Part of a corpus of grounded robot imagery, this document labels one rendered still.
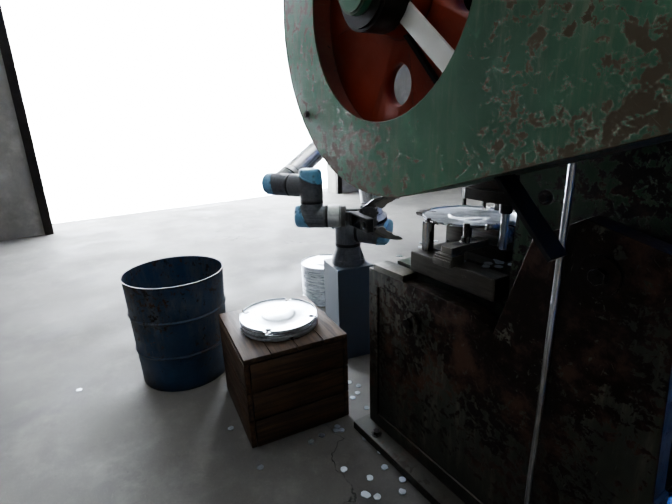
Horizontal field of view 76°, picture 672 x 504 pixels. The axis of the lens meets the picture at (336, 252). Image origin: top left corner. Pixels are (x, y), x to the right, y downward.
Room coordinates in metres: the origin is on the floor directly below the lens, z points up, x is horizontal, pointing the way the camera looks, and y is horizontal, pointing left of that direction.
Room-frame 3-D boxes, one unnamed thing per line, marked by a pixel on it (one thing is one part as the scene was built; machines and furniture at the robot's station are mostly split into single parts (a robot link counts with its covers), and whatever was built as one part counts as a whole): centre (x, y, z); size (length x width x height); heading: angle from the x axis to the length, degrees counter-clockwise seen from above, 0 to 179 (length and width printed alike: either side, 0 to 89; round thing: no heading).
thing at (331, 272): (1.88, -0.06, 0.23); 0.18 x 0.18 x 0.45; 22
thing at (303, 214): (1.39, 0.08, 0.78); 0.11 x 0.08 x 0.09; 85
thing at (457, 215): (1.32, -0.42, 0.78); 0.29 x 0.29 x 0.01
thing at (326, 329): (1.48, 0.23, 0.18); 0.40 x 0.38 x 0.35; 26
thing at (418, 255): (1.21, -0.49, 0.68); 0.45 x 0.30 x 0.06; 123
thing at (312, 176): (1.40, 0.09, 0.88); 0.11 x 0.08 x 0.11; 60
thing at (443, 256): (1.12, -0.35, 0.76); 0.17 x 0.06 x 0.10; 123
